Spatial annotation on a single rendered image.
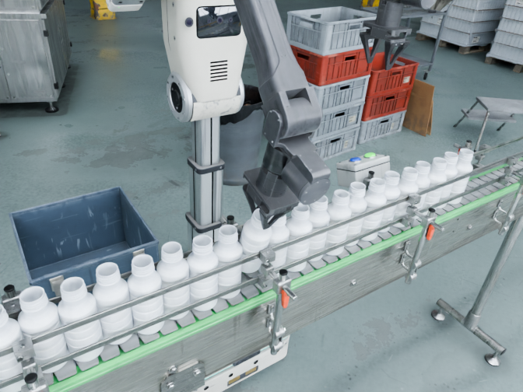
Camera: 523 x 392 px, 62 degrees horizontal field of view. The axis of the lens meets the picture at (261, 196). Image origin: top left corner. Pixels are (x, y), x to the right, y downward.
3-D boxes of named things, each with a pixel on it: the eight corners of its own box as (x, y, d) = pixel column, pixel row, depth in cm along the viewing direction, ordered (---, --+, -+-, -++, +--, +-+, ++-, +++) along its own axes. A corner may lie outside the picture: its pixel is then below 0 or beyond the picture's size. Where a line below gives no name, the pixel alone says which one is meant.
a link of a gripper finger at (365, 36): (372, 59, 115) (380, 21, 110) (392, 67, 110) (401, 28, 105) (353, 61, 111) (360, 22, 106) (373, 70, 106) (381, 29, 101)
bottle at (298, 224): (294, 253, 107) (302, 197, 98) (310, 267, 103) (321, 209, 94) (275, 262, 104) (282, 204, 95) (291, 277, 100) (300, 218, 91)
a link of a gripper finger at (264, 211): (257, 242, 82) (267, 209, 76) (238, 215, 86) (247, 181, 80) (286, 231, 86) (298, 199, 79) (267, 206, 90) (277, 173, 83)
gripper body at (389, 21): (379, 27, 110) (386, -6, 106) (411, 36, 103) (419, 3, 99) (360, 29, 107) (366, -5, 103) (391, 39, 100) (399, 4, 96)
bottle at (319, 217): (324, 264, 104) (335, 206, 95) (299, 262, 104) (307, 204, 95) (321, 247, 109) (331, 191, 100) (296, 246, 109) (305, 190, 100)
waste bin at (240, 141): (221, 196, 308) (222, 110, 274) (193, 168, 339) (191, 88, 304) (274, 180, 331) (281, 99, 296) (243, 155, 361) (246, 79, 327)
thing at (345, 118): (310, 143, 339) (314, 116, 327) (275, 124, 364) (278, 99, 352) (361, 126, 373) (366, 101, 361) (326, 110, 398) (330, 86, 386)
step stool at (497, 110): (498, 130, 444) (514, 90, 421) (525, 158, 392) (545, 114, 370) (452, 126, 444) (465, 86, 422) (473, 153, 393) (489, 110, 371)
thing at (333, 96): (315, 116, 326) (319, 87, 314) (278, 99, 352) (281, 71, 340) (366, 101, 361) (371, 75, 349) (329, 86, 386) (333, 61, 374)
